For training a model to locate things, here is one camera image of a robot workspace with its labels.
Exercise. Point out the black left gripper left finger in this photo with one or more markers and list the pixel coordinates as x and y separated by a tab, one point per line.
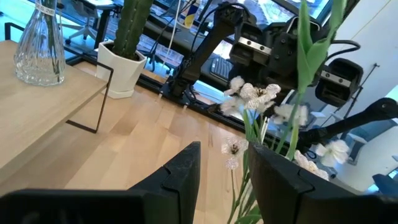
177	193

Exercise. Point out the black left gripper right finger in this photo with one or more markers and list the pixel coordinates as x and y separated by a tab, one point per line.
273	189

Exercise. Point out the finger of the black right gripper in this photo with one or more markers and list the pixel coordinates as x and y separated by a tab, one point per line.
248	31
353	71

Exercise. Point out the white artificial flower spray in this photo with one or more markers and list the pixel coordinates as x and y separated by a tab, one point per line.
258	95

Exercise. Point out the green stemmed artificial flower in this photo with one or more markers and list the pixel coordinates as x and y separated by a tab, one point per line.
56	46

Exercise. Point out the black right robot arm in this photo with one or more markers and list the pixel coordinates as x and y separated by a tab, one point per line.
211	40

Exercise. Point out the thin black stand pole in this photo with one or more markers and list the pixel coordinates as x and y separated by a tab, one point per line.
362	87

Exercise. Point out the black computer keyboard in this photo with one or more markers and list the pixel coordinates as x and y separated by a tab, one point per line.
220	68

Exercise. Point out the black angled bar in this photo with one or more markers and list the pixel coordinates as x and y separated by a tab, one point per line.
348	123

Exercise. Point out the yellow blue white container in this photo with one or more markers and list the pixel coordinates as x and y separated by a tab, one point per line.
190	15

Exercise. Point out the black desk with keyboard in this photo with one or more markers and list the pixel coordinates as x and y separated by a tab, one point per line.
186	39

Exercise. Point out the green artificial cactus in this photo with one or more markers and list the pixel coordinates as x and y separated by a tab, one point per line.
132	28

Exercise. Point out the white angular plant pot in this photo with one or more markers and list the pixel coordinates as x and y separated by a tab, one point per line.
121	71

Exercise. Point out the small black desk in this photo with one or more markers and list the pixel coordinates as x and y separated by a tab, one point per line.
102	25

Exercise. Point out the white office chair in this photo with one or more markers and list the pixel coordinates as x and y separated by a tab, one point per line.
82	31

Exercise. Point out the clear ribbed glass vase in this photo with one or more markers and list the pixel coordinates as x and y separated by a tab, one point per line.
31	56

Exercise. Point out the black aluminium table frame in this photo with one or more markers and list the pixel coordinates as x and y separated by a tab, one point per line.
205	109

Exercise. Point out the wooden shelf with black frame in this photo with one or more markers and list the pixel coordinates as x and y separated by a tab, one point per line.
37	109

